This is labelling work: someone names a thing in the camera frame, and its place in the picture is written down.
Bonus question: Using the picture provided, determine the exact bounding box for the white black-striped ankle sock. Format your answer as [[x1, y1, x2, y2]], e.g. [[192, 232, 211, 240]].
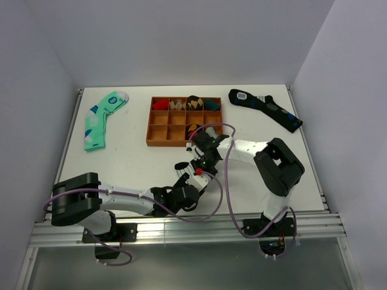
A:
[[174, 162, 195, 183]]

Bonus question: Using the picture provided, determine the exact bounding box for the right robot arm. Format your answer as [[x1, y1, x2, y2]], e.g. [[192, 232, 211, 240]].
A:
[[190, 131, 305, 236]]

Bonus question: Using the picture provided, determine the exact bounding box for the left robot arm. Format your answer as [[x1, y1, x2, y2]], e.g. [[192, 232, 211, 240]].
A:
[[46, 172, 209, 241]]

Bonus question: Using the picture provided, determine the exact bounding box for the black red yellow argyle sock roll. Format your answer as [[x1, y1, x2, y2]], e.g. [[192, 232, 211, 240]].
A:
[[185, 123, 202, 141]]

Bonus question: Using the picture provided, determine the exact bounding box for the light grey rolled sock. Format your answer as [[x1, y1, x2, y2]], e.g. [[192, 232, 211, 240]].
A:
[[205, 127, 218, 138]]

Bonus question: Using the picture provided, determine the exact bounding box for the dark teal rolled sock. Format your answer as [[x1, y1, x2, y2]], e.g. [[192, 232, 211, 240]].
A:
[[204, 98, 221, 111]]

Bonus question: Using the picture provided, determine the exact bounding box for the wooden compartment tray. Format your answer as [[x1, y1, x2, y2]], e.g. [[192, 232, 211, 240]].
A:
[[146, 97, 223, 147]]

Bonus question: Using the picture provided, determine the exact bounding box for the black tan argyle rolled sock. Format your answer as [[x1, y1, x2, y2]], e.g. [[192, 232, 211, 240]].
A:
[[186, 95, 204, 111]]

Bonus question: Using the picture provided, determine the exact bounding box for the beige argyle rolled sock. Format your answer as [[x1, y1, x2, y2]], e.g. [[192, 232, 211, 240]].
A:
[[169, 98, 186, 111]]

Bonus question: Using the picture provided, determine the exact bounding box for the red rolled sock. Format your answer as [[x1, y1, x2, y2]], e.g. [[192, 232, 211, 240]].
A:
[[152, 98, 169, 111]]

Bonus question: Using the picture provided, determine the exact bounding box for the black blue patterned long sock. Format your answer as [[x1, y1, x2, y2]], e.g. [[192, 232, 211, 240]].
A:
[[229, 89, 303, 133]]

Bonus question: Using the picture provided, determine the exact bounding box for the mint green patterned sock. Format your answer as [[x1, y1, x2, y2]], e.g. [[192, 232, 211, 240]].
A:
[[83, 91, 129, 152]]

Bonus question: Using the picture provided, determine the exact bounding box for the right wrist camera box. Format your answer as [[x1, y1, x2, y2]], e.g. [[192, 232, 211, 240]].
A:
[[186, 142, 197, 155]]

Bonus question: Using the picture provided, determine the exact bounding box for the aluminium table edge rail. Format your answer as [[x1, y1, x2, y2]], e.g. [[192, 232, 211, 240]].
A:
[[28, 213, 346, 248]]

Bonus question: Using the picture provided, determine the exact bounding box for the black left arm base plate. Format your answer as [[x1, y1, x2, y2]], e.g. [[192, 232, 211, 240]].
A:
[[82, 223, 137, 243]]

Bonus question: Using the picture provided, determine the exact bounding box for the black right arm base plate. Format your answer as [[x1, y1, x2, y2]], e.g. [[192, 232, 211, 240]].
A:
[[242, 217, 296, 238]]

